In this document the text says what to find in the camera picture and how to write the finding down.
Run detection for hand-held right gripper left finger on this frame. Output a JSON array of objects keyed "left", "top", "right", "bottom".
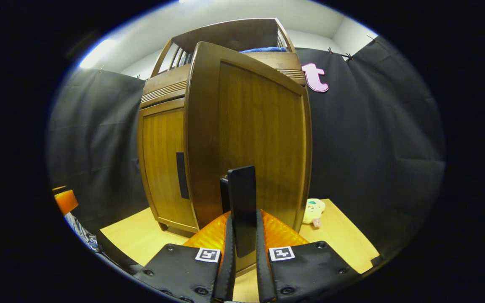
[{"left": 133, "top": 212, "right": 237, "bottom": 303}]

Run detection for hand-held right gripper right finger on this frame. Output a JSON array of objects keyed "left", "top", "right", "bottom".
[{"left": 255, "top": 209, "right": 359, "bottom": 303}]

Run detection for black door handle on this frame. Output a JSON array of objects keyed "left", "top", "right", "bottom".
[
  {"left": 220, "top": 165, "right": 258, "bottom": 258},
  {"left": 176, "top": 152, "right": 190, "bottom": 199}
]

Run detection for wooden shoe cabinet door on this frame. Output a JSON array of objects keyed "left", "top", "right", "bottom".
[
  {"left": 138, "top": 99, "right": 199, "bottom": 234},
  {"left": 185, "top": 41, "right": 312, "bottom": 274}
]

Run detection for wooden double-door shoe cabinet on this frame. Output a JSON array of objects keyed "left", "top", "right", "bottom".
[{"left": 137, "top": 18, "right": 310, "bottom": 234}]

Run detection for wooden cabinet drawer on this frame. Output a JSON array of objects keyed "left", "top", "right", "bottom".
[{"left": 140, "top": 51, "right": 306, "bottom": 109}]

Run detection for cream plush toy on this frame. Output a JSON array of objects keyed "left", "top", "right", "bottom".
[{"left": 302, "top": 199, "right": 326, "bottom": 228}]

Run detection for narrow ceiling light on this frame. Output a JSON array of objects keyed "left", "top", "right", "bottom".
[{"left": 78, "top": 39, "right": 117, "bottom": 70}]

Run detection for black backdrop cloth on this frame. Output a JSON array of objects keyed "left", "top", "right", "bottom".
[{"left": 47, "top": 36, "right": 447, "bottom": 257}]

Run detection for blue folded towel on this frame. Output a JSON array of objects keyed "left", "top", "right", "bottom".
[{"left": 239, "top": 46, "right": 287, "bottom": 53}]

